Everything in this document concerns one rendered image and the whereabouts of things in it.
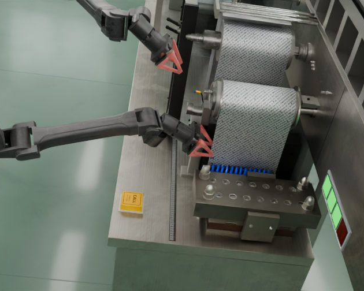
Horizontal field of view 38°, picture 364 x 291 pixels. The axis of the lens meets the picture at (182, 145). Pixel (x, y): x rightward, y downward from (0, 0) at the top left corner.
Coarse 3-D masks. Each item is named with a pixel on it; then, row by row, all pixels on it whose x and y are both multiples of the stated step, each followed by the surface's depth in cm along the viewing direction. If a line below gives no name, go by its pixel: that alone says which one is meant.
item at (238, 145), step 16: (224, 128) 168; (240, 128) 168; (256, 128) 168; (272, 128) 168; (224, 144) 172; (240, 144) 172; (256, 144) 172; (272, 144) 172; (224, 160) 176; (240, 160) 176; (256, 160) 176; (272, 160) 176
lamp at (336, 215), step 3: (336, 204) 143; (336, 207) 143; (336, 210) 142; (339, 210) 140; (333, 213) 144; (336, 213) 142; (339, 213) 140; (333, 216) 144; (336, 216) 142; (339, 216) 140; (333, 219) 144; (336, 219) 142; (339, 219) 140; (333, 222) 143; (336, 222) 141; (336, 225) 141
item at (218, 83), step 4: (216, 84) 168; (220, 84) 165; (220, 88) 164; (220, 92) 164; (296, 92) 168; (216, 96) 165; (296, 96) 166; (216, 100) 164; (296, 100) 166; (216, 104) 164; (296, 104) 165; (216, 108) 164; (296, 108) 165; (212, 112) 170; (216, 112) 166; (296, 112) 166; (292, 120) 167
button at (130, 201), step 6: (126, 192) 176; (132, 192) 176; (126, 198) 174; (132, 198) 174; (138, 198) 174; (126, 204) 171; (132, 204) 172; (138, 204) 172; (132, 210) 172; (138, 210) 172
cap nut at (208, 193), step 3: (207, 186) 162; (210, 186) 161; (213, 186) 162; (207, 189) 161; (210, 189) 161; (213, 189) 162; (204, 192) 163; (207, 192) 162; (210, 192) 162; (213, 192) 163; (204, 195) 163; (207, 195) 162; (210, 195) 162; (213, 195) 163; (204, 198) 163; (207, 198) 163; (210, 198) 163; (213, 198) 164
